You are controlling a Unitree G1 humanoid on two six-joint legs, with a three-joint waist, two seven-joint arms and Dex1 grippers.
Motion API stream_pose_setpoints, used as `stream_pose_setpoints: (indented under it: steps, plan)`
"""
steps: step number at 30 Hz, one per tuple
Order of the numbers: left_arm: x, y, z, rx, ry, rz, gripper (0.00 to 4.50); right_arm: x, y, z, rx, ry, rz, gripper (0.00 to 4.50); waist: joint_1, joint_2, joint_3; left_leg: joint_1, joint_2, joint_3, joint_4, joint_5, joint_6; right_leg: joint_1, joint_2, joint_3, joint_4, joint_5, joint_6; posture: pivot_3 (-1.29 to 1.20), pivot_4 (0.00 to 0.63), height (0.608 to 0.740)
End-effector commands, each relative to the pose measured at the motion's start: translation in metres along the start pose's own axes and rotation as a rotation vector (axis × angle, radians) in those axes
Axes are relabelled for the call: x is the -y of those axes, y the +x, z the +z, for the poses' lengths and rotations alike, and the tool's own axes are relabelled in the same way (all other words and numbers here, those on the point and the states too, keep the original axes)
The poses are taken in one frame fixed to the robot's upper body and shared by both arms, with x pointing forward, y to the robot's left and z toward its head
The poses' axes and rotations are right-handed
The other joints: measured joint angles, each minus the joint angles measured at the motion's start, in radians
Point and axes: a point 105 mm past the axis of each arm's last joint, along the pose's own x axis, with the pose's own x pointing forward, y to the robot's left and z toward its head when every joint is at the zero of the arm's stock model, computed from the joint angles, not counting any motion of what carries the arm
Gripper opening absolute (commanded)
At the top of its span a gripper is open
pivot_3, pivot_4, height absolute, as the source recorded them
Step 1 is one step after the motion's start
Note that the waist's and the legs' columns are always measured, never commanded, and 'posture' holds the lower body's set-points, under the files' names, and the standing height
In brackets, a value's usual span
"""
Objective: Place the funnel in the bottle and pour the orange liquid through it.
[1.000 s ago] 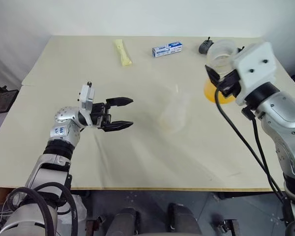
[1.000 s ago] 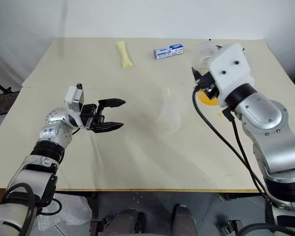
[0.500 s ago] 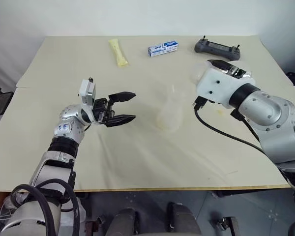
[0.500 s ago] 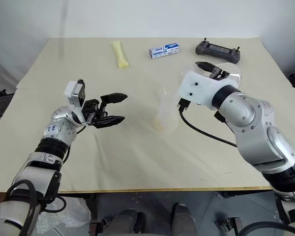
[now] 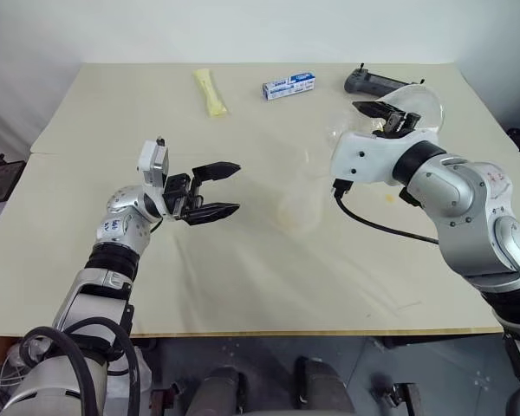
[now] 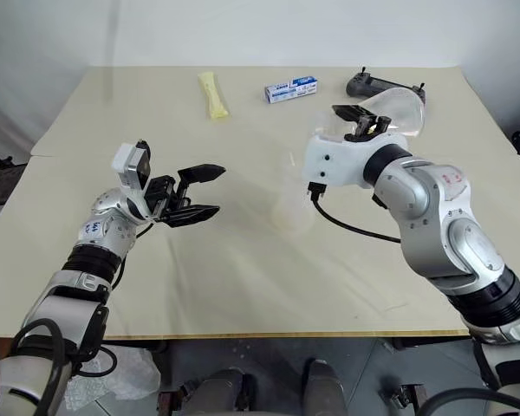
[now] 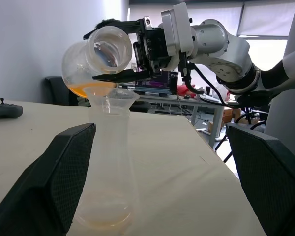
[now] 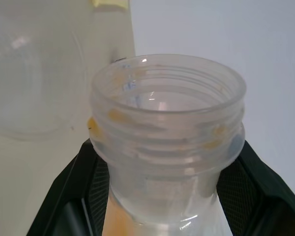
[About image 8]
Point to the pale yellow flat strip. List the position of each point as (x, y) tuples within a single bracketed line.
[(110, 3)]

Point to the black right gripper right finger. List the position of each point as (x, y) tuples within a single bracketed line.
[(258, 196)]

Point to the clear plastic bottle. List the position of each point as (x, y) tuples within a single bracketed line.
[(167, 152)]

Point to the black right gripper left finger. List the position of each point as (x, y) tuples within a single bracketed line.
[(68, 196)]

